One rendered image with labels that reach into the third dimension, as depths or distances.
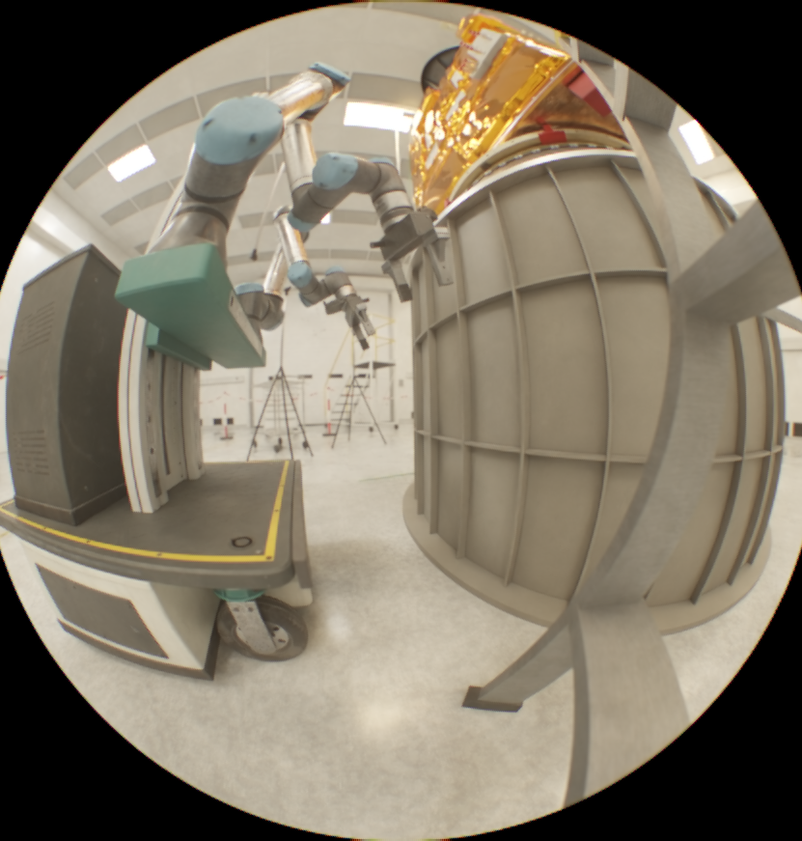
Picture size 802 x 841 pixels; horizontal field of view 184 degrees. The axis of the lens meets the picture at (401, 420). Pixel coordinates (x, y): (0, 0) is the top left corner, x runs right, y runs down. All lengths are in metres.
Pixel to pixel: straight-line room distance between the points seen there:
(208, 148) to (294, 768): 0.84
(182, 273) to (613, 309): 0.71
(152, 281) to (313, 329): 8.31
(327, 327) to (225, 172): 8.29
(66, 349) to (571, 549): 1.10
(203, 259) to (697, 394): 0.52
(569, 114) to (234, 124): 1.31
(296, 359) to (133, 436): 8.00
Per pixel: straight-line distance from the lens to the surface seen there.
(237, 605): 0.47
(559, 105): 1.45
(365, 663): 0.59
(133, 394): 0.56
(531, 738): 0.54
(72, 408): 0.61
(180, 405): 0.79
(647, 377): 0.58
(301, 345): 8.50
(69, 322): 0.62
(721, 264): 0.23
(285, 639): 0.56
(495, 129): 1.58
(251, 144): 0.40
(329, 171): 0.49
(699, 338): 0.27
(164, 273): 0.38
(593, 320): 0.59
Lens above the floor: 0.50
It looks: 3 degrees down
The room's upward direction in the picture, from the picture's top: 1 degrees counter-clockwise
